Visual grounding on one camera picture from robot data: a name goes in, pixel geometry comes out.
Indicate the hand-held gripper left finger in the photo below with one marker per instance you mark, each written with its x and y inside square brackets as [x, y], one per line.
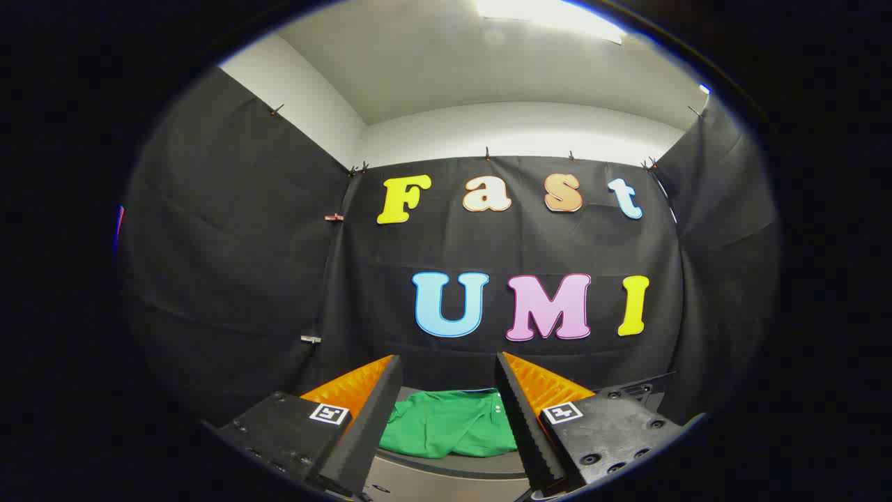
[369, 432]

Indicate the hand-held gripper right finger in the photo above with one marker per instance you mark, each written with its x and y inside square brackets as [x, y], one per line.
[526, 425]

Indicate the green polo shirt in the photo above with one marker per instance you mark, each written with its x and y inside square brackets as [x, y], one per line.
[446, 425]

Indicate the grey box stand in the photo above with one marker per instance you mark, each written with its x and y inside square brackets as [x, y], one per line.
[446, 481]

